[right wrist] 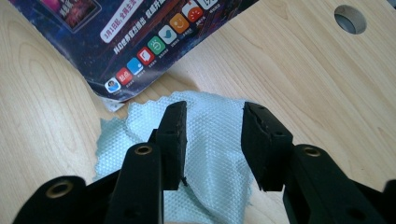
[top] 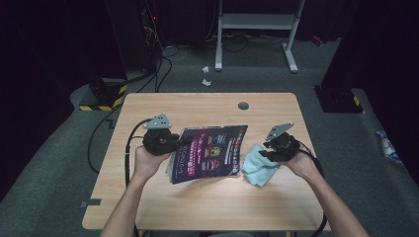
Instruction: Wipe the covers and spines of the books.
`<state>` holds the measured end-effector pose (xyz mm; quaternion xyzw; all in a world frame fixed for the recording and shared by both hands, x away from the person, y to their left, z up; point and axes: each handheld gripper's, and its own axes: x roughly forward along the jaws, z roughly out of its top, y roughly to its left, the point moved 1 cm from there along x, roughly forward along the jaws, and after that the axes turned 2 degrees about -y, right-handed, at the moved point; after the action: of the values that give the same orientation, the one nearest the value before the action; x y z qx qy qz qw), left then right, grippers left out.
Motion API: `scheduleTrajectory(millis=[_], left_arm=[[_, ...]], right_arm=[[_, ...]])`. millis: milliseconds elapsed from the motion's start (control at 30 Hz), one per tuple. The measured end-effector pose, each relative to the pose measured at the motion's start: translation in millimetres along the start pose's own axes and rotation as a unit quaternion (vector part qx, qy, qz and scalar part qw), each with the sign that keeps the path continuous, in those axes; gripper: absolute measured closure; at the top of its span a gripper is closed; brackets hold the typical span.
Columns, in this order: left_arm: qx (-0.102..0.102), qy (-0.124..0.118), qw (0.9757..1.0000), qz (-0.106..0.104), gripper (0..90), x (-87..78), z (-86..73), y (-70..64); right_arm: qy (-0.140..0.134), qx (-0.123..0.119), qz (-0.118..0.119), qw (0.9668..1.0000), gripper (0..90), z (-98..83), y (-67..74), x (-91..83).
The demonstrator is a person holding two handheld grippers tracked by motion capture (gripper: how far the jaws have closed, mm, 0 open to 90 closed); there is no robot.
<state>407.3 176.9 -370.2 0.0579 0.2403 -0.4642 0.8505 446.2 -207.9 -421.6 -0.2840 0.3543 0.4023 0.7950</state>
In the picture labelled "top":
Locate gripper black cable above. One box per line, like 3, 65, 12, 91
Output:
295, 141, 328, 237
124, 118, 154, 237

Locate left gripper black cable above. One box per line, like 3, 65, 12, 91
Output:
124, 118, 154, 237

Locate white metal stand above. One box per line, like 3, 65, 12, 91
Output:
214, 0, 306, 74

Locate black base with yellow mark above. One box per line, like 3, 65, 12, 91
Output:
313, 85, 366, 115

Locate cable bundle under stand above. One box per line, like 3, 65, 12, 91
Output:
221, 31, 288, 53

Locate thick black floor cables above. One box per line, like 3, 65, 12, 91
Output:
126, 53, 174, 94

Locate blue and white packet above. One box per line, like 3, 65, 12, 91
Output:
375, 129, 401, 163

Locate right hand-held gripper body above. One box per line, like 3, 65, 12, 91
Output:
263, 122, 301, 163

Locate person's left hand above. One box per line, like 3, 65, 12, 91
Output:
132, 145, 173, 183

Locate black base with yellow stripes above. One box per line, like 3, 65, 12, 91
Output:
78, 77, 128, 112

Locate person's right hand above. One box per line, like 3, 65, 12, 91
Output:
280, 148, 323, 183

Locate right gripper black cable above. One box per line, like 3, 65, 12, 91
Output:
295, 141, 328, 237

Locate grey tape strip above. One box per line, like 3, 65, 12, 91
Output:
79, 198, 103, 209

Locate light blue cloth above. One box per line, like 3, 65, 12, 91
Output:
241, 142, 282, 189

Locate red cover magazine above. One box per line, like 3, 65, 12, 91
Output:
165, 124, 249, 186

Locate thin black floor cable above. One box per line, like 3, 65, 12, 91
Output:
87, 105, 124, 175

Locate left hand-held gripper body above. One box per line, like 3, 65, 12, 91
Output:
141, 113, 181, 157

